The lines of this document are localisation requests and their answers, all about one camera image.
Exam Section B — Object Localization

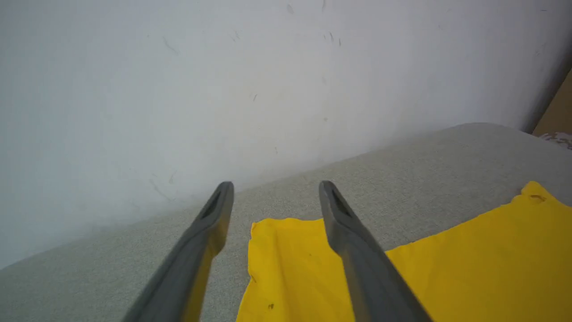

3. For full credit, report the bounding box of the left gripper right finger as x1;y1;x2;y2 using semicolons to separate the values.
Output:
318;180;433;322

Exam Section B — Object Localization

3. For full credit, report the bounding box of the yellow garment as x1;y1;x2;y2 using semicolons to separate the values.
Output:
236;181;572;322

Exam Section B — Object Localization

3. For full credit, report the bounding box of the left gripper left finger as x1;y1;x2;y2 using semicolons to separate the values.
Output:
123;181;235;322

